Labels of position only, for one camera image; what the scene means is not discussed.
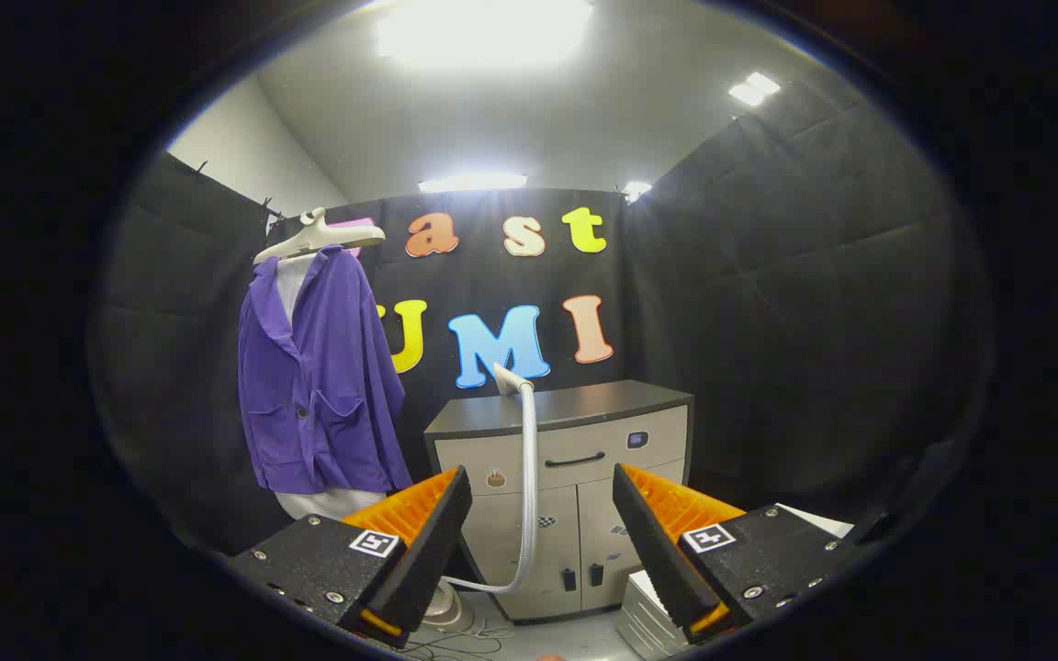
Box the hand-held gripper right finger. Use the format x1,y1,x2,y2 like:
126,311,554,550
613,463,870,644

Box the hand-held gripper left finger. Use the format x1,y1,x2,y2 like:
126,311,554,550
226,465,474,650

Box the white garment steamer base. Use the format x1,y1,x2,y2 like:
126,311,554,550
419,580,477,634

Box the white undershirt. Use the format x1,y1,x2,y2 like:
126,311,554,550
272,252,389,524

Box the purple corduroy jacket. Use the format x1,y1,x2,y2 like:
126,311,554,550
237,245,413,497

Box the white clothes hanger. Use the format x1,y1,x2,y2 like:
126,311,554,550
252,207,387,267

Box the white ribbed box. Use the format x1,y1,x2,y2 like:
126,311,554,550
616,503,854,658

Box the beige cabinet with dark top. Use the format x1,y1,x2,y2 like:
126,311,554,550
423,379,695,625

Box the thin floor cable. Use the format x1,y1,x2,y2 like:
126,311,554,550
400,620,512,660

